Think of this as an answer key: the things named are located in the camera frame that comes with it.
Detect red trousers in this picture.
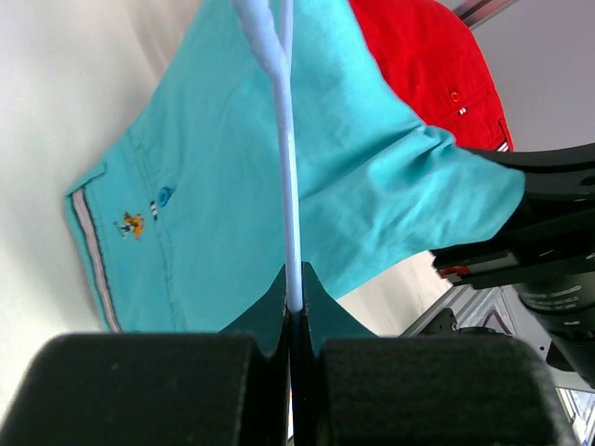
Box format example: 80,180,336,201
350,0,513,152

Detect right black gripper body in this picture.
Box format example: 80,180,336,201
433,143,594,385

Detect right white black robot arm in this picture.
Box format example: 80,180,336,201
406,143,594,392

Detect teal trousers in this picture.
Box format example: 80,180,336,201
65,1,525,333

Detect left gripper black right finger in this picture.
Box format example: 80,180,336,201
297,260,577,446

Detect pale blue wire hanger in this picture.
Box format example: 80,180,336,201
232,1,303,313

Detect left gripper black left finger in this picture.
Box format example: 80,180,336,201
0,264,291,446

